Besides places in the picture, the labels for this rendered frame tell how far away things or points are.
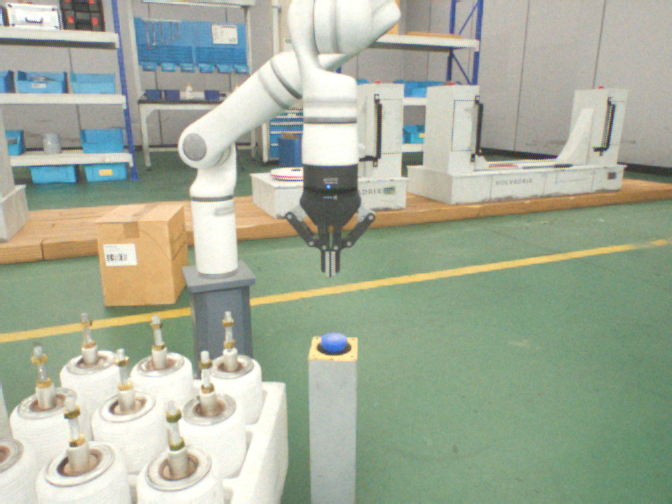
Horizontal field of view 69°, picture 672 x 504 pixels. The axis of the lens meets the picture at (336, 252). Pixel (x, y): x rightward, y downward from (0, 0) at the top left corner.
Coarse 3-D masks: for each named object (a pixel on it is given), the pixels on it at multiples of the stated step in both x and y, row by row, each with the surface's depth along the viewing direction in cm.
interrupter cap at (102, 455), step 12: (96, 444) 61; (108, 444) 61; (60, 456) 59; (96, 456) 60; (108, 456) 59; (48, 468) 57; (60, 468) 57; (96, 468) 57; (108, 468) 58; (48, 480) 55; (60, 480) 55; (72, 480) 55; (84, 480) 55
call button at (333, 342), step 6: (324, 336) 74; (330, 336) 74; (336, 336) 74; (342, 336) 74; (324, 342) 72; (330, 342) 72; (336, 342) 72; (342, 342) 72; (324, 348) 73; (330, 348) 71; (336, 348) 71; (342, 348) 72
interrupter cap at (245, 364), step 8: (216, 360) 82; (240, 360) 82; (248, 360) 82; (216, 368) 80; (224, 368) 80; (240, 368) 80; (248, 368) 79; (216, 376) 77; (224, 376) 77; (232, 376) 77; (240, 376) 77
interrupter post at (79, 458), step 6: (84, 444) 57; (72, 450) 56; (78, 450) 57; (84, 450) 57; (72, 456) 57; (78, 456) 57; (84, 456) 57; (72, 462) 57; (78, 462) 57; (84, 462) 57; (90, 462) 59; (72, 468) 57; (78, 468) 57; (84, 468) 58
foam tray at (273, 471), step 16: (272, 384) 88; (272, 400) 84; (272, 416) 79; (256, 432) 75; (272, 432) 76; (256, 448) 72; (272, 448) 76; (256, 464) 68; (272, 464) 77; (128, 480) 66; (224, 480) 66; (240, 480) 66; (256, 480) 66; (272, 480) 77; (224, 496) 65; (240, 496) 63; (256, 496) 65; (272, 496) 77
